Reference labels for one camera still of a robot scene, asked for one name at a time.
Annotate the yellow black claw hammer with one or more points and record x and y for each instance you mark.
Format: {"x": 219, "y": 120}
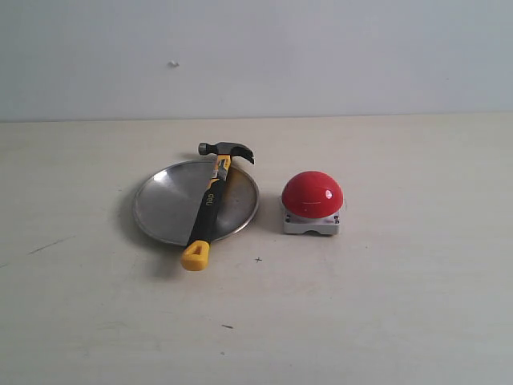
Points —
{"x": 196, "y": 254}

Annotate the red dome push button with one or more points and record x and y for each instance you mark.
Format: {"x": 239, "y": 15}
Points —
{"x": 312, "y": 202}

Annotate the round stainless steel plate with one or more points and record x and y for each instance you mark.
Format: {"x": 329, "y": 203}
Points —
{"x": 166, "y": 204}

